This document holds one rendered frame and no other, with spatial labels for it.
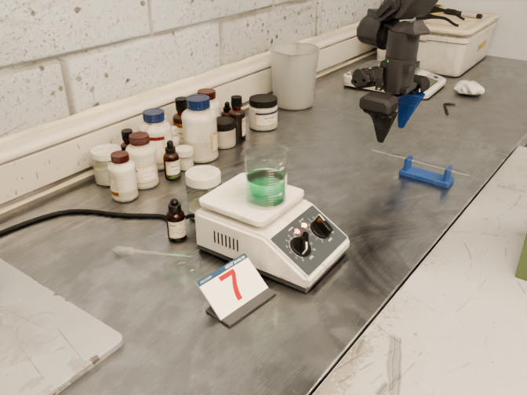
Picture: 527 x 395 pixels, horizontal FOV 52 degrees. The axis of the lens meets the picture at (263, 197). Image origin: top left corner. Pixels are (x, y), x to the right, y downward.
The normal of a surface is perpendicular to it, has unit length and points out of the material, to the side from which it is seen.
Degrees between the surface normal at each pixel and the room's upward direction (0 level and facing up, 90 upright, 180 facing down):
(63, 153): 90
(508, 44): 90
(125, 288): 0
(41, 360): 0
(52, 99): 90
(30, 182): 90
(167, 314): 0
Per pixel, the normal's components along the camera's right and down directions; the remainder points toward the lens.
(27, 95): 0.81, 0.28
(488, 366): 0.00, -0.88
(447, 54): -0.57, 0.44
